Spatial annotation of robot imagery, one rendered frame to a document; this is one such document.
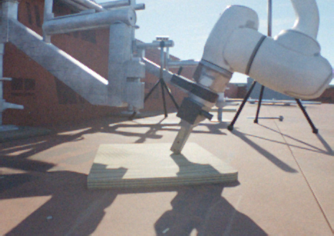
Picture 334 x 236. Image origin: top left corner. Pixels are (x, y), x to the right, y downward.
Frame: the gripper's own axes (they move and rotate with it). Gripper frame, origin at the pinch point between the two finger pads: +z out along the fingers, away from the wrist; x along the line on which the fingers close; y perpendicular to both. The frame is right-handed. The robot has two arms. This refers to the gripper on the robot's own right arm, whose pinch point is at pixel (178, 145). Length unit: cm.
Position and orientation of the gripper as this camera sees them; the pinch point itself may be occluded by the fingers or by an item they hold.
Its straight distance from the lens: 62.3
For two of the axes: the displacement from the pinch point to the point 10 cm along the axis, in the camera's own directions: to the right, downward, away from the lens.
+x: 3.8, -0.5, 9.2
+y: 8.3, 4.6, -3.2
